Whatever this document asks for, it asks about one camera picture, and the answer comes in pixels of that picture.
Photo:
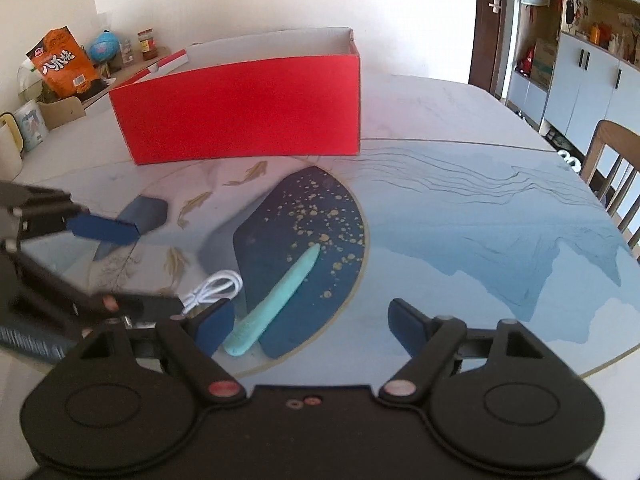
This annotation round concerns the wooden chair right side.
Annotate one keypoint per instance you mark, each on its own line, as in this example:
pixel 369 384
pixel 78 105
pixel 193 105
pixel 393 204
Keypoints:
pixel 618 193

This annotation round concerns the brown entrance door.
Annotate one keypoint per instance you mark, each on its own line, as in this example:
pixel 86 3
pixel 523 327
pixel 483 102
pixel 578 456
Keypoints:
pixel 491 22

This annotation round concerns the white tissue roll pack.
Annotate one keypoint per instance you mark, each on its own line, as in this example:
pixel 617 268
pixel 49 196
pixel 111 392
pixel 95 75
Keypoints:
pixel 32 126

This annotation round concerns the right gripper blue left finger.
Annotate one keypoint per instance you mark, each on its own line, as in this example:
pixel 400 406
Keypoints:
pixel 189 343

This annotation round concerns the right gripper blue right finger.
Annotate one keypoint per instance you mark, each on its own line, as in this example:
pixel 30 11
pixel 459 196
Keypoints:
pixel 431 343

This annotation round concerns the red cardboard box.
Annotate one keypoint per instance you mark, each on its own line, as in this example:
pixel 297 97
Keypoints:
pixel 292 92

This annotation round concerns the orange snack bag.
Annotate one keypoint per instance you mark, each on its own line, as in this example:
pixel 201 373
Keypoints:
pixel 64 66

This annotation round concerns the blue globe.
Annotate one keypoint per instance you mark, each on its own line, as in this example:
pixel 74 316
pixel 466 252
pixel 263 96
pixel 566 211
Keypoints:
pixel 104 48

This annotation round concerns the teal silicone stick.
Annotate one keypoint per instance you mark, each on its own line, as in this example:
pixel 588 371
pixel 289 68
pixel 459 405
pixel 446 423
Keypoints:
pixel 246 332

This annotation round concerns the white drawer sideboard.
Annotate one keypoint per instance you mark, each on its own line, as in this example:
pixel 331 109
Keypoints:
pixel 61 112

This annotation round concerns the red lid sauce jar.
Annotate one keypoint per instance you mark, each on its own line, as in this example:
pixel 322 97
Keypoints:
pixel 147 44

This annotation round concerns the white slippers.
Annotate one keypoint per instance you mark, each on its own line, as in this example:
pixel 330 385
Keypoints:
pixel 571 160

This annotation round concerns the cardboard carton in cabinet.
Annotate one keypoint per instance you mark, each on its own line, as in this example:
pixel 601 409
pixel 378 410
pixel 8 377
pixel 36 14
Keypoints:
pixel 543 62

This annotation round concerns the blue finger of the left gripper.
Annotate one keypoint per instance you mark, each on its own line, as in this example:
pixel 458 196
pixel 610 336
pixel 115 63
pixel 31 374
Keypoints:
pixel 141 308
pixel 104 230

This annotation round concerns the blue wall cabinet unit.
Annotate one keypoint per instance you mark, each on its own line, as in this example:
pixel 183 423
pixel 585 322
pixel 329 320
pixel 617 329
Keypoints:
pixel 596 69

